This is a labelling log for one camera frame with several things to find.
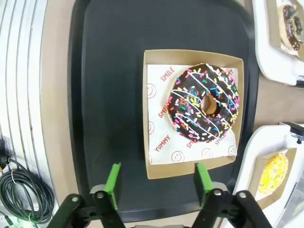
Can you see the black plastic serving tray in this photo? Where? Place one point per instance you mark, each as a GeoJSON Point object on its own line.
{"type": "Point", "coordinates": [114, 95]}

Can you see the brown cardboard donut box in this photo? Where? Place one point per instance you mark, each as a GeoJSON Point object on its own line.
{"type": "Point", "coordinates": [275, 35]}
{"type": "Point", "coordinates": [190, 172]}
{"type": "Point", "coordinates": [270, 200]}

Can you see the white printed paper liner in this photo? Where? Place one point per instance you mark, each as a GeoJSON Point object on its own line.
{"type": "Point", "coordinates": [161, 133]}

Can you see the white display tray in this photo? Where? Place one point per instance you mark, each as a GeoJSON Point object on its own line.
{"type": "Point", "coordinates": [247, 166]}
{"type": "Point", "coordinates": [268, 59]}

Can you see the chocolate donut with nut crumbs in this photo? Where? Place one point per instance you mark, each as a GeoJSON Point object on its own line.
{"type": "Point", "coordinates": [291, 31]}

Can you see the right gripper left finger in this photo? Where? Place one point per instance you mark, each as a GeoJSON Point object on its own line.
{"type": "Point", "coordinates": [107, 213]}

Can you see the chocolate donut with rainbow sprinkles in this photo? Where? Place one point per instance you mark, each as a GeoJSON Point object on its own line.
{"type": "Point", "coordinates": [190, 95]}

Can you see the yellow sprinkled donut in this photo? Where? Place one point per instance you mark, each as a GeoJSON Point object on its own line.
{"type": "Point", "coordinates": [273, 173]}

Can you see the white grooved rail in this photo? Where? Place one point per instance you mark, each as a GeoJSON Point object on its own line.
{"type": "Point", "coordinates": [19, 71]}

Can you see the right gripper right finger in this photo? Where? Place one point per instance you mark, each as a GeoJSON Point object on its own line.
{"type": "Point", "coordinates": [213, 213]}

